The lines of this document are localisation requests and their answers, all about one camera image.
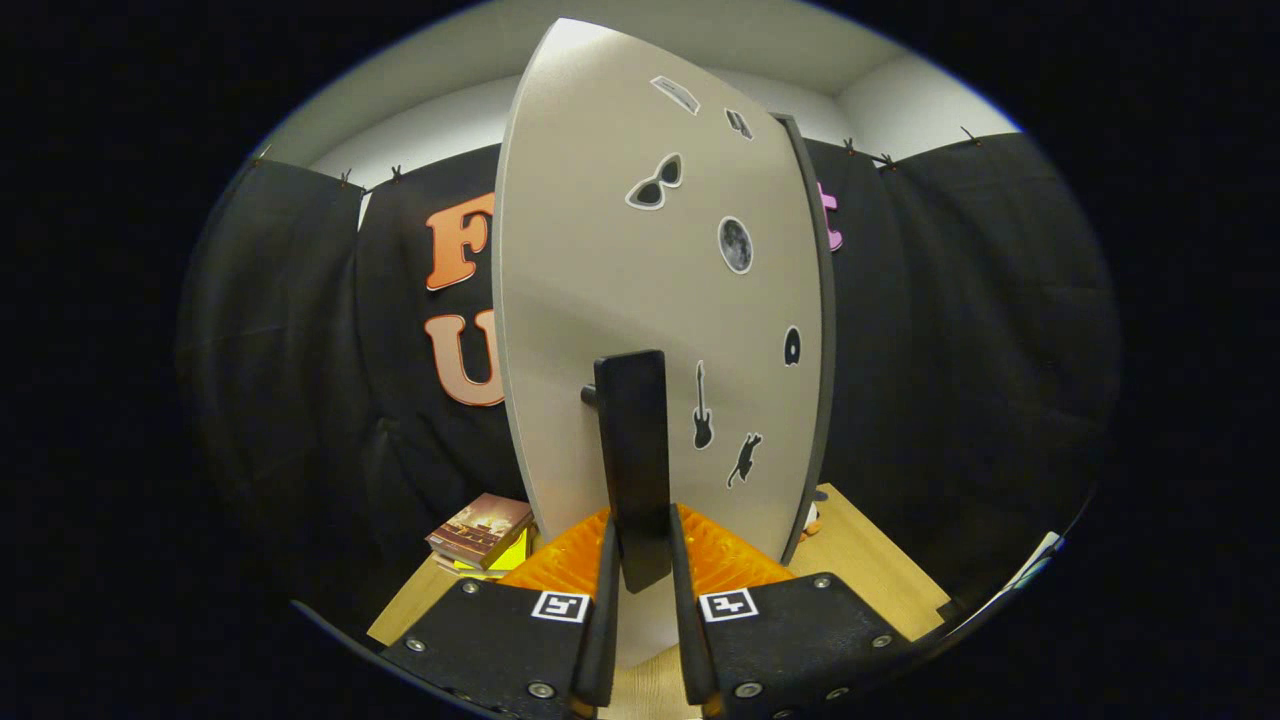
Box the dark grey shoe cabinet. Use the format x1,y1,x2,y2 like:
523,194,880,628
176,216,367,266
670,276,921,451
772,112,839,567

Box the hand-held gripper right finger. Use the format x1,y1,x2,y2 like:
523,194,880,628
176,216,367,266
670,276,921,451
667,503,911,720

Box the brown cover book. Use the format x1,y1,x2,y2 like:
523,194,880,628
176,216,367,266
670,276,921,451
425,492,536,572

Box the yellow book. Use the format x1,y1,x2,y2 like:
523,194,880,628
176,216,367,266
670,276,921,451
438,528,533,580

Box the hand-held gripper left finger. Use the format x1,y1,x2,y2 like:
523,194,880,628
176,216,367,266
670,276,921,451
380,507,622,720

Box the black backdrop cloth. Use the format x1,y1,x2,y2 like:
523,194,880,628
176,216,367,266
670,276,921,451
178,132,1123,646

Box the beige shoe cabinet door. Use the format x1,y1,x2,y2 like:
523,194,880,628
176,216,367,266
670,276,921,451
492,17,827,669

